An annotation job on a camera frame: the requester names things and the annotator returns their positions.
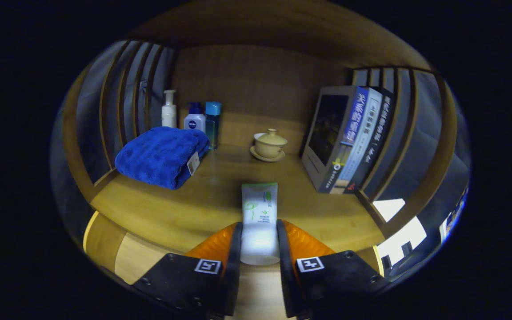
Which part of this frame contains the white green cream tube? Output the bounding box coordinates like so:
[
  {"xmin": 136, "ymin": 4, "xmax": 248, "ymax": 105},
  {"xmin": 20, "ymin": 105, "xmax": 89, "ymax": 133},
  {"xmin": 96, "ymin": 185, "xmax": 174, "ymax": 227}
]
[{"xmin": 241, "ymin": 182, "xmax": 280, "ymax": 266}]

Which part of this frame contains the teal plastic bottle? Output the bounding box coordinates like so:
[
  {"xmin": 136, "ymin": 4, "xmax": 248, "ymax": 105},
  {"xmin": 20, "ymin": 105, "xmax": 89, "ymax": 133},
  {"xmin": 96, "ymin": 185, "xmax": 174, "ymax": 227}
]
[{"xmin": 205, "ymin": 101, "xmax": 222, "ymax": 150}]

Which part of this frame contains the white blue-capped lotion bottle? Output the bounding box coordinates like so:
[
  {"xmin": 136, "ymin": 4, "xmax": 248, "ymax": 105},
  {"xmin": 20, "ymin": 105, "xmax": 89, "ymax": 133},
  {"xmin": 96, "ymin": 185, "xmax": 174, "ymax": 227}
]
[{"xmin": 184, "ymin": 102, "xmax": 206, "ymax": 134}]

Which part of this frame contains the white pump bottle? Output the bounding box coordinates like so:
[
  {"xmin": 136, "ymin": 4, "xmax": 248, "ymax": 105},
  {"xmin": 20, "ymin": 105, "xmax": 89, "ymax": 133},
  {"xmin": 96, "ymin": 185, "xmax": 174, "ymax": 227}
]
[{"xmin": 161, "ymin": 90, "xmax": 177, "ymax": 128}]

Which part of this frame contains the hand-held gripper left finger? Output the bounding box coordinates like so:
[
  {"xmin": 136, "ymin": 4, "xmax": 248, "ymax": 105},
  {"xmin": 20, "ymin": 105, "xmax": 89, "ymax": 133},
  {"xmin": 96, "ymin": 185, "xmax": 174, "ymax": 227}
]
[{"xmin": 132, "ymin": 221, "xmax": 243, "ymax": 318}]

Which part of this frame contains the folded blue towel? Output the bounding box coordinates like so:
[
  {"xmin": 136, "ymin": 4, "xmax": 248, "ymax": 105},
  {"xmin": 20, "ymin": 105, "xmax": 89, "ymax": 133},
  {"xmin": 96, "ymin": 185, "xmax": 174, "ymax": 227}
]
[{"xmin": 115, "ymin": 127, "xmax": 210, "ymax": 190}]

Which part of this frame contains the wooden countertop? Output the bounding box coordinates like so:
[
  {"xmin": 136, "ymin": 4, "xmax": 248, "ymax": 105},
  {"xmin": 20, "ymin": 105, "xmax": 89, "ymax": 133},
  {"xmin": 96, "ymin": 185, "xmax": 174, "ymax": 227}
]
[{"xmin": 91, "ymin": 143, "xmax": 385, "ymax": 254}]

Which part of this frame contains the brown wooden cabinet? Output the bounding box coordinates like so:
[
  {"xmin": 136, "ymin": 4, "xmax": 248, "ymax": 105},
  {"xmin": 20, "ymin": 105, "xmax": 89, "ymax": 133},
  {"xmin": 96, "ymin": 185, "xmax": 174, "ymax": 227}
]
[{"xmin": 58, "ymin": 0, "xmax": 465, "ymax": 320}]

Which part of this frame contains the light grey spine book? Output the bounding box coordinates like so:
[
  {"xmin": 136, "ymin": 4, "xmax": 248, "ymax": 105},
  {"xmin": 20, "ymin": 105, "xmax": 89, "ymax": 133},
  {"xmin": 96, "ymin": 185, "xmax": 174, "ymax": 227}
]
[{"xmin": 331, "ymin": 88, "xmax": 384, "ymax": 195}]

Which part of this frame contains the beige lidded teacup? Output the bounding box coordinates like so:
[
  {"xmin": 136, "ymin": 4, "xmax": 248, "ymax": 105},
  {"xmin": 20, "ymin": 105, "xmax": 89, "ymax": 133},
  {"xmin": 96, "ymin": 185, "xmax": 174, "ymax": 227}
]
[{"xmin": 250, "ymin": 128, "xmax": 288, "ymax": 162}]

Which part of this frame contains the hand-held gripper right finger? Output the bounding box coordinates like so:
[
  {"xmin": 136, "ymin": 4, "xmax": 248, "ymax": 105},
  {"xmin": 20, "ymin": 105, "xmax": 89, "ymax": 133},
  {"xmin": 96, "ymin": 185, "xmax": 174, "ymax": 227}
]
[{"xmin": 276, "ymin": 219, "xmax": 390, "ymax": 318}]

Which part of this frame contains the blue spine book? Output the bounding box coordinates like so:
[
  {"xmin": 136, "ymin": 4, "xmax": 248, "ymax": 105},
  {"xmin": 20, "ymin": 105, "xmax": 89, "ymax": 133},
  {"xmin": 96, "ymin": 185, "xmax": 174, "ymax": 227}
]
[{"xmin": 301, "ymin": 86, "xmax": 370, "ymax": 194}]

